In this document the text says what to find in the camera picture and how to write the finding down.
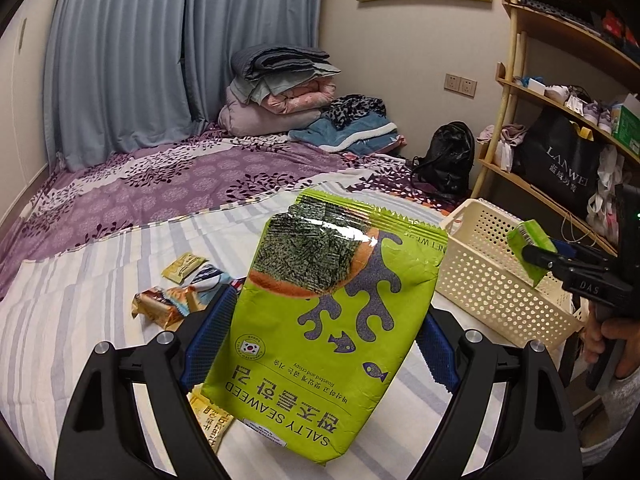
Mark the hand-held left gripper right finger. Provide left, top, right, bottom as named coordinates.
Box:
left=406, top=307, right=584, bottom=480

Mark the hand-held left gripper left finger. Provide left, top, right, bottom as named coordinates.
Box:
left=54, top=284, right=239, bottom=480

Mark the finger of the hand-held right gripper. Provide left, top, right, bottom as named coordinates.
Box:
left=552, top=240, right=601, bottom=262
left=522, top=243, right=608, bottom=281

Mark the small green seaweed packet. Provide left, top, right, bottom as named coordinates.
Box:
left=506, top=220, right=558, bottom=288

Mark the orange brown snack packet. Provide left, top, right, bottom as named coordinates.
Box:
left=131, top=286, right=201, bottom=331

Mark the cream perforated plastic basket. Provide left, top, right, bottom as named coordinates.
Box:
left=439, top=198, right=588, bottom=356

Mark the large green seaweed packet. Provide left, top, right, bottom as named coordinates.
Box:
left=201, top=189, right=449, bottom=465

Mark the person's right forearm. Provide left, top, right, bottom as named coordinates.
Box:
left=580, top=370, right=640, bottom=471

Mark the person's right hand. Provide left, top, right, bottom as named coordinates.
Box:
left=582, top=316, right=640, bottom=378

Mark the blue white snack packet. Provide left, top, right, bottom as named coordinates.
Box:
left=187, top=264, right=246, bottom=306

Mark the white plastic bag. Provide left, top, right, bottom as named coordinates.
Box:
left=586, top=146, right=623, bottom=243

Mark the small gold snack packet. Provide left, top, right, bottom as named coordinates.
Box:
left=161, top=252, right=208, bottom=283

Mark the yellow snack packet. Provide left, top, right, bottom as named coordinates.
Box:
left=189, top=385, right=236, bottom=456

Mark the black shopping bag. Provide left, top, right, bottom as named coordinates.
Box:
left=512, top=107, right=608, bottom=218

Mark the pink cloth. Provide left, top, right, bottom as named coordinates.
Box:
left=476, top=124, right=528, bottom=171

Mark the striped white grey blanket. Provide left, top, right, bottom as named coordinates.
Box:
left=0, top=187, right=601, bottom=480

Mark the green cardboard box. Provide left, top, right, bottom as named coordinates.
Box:
left=611, top=94, right=640, bottom=147

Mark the black backpack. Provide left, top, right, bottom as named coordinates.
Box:
left=411, top=121, right=476, bottom=198

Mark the purple floral bedsheet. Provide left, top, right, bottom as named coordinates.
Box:
left=0, top=127, right=466, bottom=302

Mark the lilac folded quilt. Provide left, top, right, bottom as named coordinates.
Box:
left=218, top=99, right=326, bottom=137

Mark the wooden shelf rack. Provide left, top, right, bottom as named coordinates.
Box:
left=470, top=0, right=640, bottom=257

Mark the blue fleece blanket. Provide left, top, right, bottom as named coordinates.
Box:
left=288, top=114, right=399, bottom=154

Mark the leopard print cloth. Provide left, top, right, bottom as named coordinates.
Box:
left=327, top=94, right=388, bottom=130

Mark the pink folded quilt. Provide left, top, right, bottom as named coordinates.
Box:
left=225, top=80, right=337, bottom=114

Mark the pale green folded blanket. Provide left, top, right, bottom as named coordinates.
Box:
left=234, top=71, right=342, bottom=103

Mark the dark grey folded blanket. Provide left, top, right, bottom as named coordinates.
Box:
left=230, top=44, right=341, bottom=82

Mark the grey blue curtain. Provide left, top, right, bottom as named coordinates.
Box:
left=181, top=0, right=327, bottom=122
left=42, top=0, right=195, bottom=173

